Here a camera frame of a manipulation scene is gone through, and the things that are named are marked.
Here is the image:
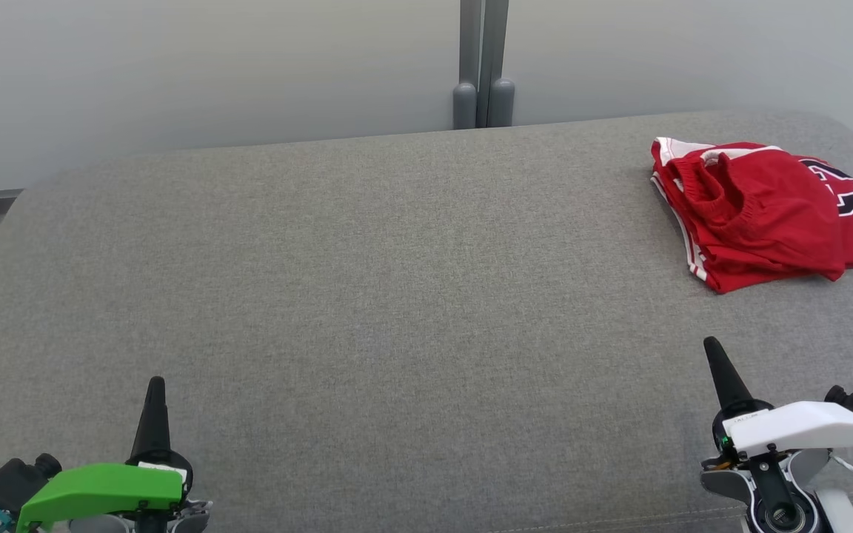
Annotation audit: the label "grey fabric sofa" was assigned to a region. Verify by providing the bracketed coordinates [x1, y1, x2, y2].
[0, 110, 853, 533]

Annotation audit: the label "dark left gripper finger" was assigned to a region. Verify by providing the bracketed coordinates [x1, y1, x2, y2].
[130, 376, 173, 463]

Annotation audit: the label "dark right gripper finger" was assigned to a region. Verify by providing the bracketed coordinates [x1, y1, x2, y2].
[703, 337, 755, 412]

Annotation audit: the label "grey partition post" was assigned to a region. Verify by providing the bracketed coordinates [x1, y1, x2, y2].
[452, 0, 516, 130]

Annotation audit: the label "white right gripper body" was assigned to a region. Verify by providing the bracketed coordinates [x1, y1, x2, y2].
[700, 400, 853, 504]

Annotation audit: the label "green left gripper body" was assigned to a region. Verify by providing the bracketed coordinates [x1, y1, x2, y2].
[16, 450, 213, 533]

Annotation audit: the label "red shorts with white sides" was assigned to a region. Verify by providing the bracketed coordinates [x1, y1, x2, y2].
[667, 146, 847, 284]

